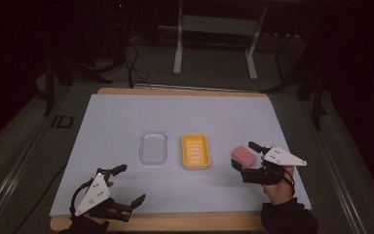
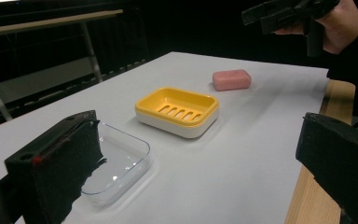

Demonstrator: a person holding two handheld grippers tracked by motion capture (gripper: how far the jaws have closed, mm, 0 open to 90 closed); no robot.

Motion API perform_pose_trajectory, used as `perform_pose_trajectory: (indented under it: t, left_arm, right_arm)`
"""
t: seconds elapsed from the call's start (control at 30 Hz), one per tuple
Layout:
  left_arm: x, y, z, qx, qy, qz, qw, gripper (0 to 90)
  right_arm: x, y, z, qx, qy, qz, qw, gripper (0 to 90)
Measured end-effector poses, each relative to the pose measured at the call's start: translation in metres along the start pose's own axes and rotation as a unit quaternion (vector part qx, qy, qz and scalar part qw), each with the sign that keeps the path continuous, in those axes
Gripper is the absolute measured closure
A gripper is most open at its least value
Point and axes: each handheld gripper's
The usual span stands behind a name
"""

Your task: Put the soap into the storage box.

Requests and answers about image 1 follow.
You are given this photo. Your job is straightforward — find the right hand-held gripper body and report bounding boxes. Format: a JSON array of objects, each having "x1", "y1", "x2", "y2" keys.
[{"x1": 240, "y1": 145, "x2": 308, "y2": 187}]

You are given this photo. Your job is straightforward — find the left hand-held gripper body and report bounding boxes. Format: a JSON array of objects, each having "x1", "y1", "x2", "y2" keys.
[{"x1": 73, "y1": 172, "x2": 134, "y2": 223}]

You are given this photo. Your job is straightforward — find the pink soap bar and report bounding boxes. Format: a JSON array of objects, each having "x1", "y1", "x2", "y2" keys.
[{"x1": 232, "y1": 144, "x2": 258, "y2": 169}]

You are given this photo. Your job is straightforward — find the person's left hand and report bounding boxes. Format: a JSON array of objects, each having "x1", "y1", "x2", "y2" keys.
[{"x1": 83, "y1": 179, "x2": 120, "y2": 226}]

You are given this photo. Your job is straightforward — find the person's right hand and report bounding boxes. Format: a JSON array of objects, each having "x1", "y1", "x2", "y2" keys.
[{"x1": 261, "y1": 165, "x2": 296, "y2": 207}]

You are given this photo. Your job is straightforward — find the clear plastic container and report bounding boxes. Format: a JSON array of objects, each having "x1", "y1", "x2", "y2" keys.
[{"x1": 137, "y1": 129, "x2": 169, "y2": 166}]

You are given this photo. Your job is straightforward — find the yellow soap dish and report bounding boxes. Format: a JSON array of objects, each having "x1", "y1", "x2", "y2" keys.
[{"x1": 180, "y1": 133, "x2": 212, "y2": 171}]

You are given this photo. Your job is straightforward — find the black stand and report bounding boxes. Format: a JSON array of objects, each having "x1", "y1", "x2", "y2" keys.
[
  {"x1": 262, "y1": 32, "x2": 328, "y2": 132},
  {"x1": 43, "y1": 53, "x2": 113, "y2": 117}
]

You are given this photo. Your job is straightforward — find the white table mat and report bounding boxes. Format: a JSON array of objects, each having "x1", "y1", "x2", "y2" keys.
[{"x1": 49, "y1": 93, "x2": 313, "y2": 217}]

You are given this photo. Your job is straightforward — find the white metal stand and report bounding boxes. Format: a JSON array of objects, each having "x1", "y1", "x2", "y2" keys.
[{"x1": 157, "y1": 0, "x2": 269, "y2": 82}]

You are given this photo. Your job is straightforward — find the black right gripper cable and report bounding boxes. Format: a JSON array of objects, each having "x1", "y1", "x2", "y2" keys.
[{"x1": 281, "y1": 165, "x2": 297, "y2": 197}]

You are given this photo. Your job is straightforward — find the metal floor rail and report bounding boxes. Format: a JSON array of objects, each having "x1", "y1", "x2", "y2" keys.
[
  {"x1": 314, "y1": 130, "x2": 368, "y2": 234},
  {"x1": 0, "y1": 121, "x2": 53, "y2": 230}
]

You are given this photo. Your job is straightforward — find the black floor cables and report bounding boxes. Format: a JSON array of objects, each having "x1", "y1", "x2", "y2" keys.
[{"x1": 122, "y1": 41, "x2": 154, "y2": 90}]

